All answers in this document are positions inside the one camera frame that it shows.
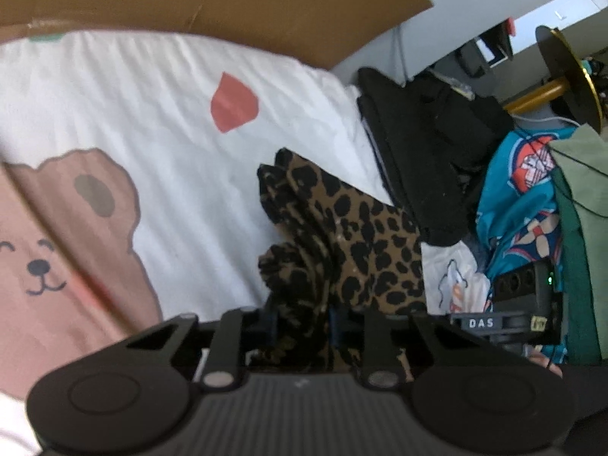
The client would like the leopard print garment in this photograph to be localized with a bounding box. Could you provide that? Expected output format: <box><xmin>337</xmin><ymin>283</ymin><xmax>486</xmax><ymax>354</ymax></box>
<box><xmin>252</xmin><ymin>148</ymin><xmax>426</xmax><ymax>374</ymax></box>

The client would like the black folded clothes stack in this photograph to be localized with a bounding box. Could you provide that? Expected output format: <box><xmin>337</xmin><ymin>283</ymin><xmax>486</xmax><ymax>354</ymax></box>
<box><xmin>358</xmin><ymin>67</ymin><xmax>513</xmax><ymax>247</ymax></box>

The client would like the blue patterned garment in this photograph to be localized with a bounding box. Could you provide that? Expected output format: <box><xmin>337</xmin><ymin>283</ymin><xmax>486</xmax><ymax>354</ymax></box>
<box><xmin>474</xmin><ymin>128</ymin><xmax>569</xmax><ymax>367</ymax></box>

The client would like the green cloth bag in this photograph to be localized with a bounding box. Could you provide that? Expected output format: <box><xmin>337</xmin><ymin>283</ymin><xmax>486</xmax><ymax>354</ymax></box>
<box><xmin>549</xmin><ymin>126</ymin><xmax>607</xmax><ymax>366</ymax></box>

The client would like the white cartoon bear bedsheet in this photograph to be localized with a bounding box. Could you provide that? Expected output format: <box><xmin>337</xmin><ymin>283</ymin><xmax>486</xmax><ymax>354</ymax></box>
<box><xmin>1</xmin><ymin>31</ymin><xmax>388</xmax><ymax>455</ymax></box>

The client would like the round gold black table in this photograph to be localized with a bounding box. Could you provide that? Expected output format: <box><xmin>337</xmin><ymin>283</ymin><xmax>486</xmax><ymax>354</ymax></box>
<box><xmin>504</xmin><ymin>26</ymin><xmax>604</xmax><ymax>133</ymax></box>

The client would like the brown cardboard sheet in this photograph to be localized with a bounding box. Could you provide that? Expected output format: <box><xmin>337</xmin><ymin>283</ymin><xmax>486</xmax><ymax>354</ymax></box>
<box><xmin>1</xmin><ymin>0</ymin><xmax>433</xmax><ymax>69</ymax></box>

